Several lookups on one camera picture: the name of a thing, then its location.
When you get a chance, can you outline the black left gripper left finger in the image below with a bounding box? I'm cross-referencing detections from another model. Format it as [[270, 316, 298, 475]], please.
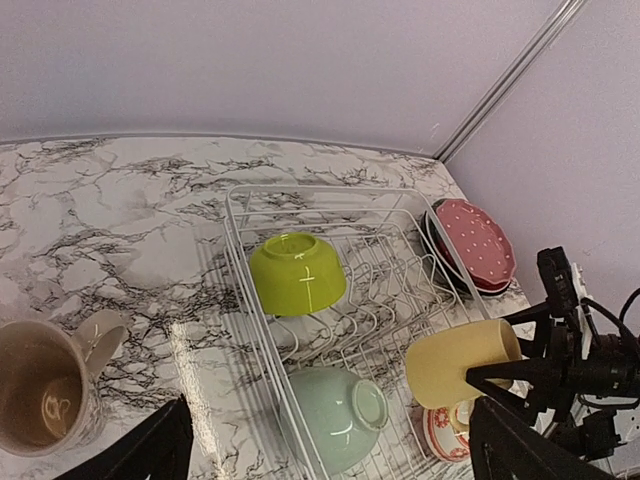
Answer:
[[56, 395, 194, 480]]

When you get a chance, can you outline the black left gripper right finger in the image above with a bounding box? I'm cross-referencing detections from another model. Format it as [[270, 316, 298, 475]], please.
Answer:
[[469, 396, 613, 480]]

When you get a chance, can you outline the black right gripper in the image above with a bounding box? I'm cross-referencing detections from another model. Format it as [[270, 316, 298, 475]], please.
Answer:
[[465, 301, 639, 458]]

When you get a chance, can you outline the orange rimmed white bowl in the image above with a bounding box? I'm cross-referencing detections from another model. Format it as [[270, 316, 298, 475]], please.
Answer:
[[422, 400, 475, 463]]

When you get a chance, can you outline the yellow mug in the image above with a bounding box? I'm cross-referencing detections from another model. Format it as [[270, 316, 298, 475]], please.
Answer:
[[405, 319, 522, 409]]

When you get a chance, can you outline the pink polka dot plate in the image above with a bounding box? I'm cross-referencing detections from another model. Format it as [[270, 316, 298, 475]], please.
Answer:
[[434, 198, 516, 290]]

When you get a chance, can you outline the patterned cream mug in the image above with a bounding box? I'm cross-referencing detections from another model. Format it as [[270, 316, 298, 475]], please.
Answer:
[[1, 309, 127, 457]]

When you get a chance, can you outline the red plate with teal flower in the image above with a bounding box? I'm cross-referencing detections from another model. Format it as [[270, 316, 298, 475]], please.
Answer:
[[421, 213, 511, 297]]

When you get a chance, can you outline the light blue bowl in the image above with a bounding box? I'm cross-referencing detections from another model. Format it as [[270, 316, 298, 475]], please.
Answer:
[[279, 367, 389, 477]]

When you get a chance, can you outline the lime green bowl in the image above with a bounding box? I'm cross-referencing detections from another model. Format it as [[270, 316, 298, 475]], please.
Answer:
[[249, 232, 347, 317]]

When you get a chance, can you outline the black striped cream plate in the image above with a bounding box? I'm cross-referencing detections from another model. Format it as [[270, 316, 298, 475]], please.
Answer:
[[420, 213, 471, 296]]

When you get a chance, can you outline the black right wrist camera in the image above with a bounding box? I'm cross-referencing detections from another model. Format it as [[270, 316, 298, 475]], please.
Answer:
[[537, 246, 580, 320]]

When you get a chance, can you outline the white wire dish rack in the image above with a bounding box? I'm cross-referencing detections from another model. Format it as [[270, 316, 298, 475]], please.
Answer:
[[222, 183, 531, 480]]

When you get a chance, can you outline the aluminium right corner post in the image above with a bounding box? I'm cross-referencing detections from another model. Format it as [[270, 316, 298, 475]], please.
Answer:
[[432, 0, 587, 163]]

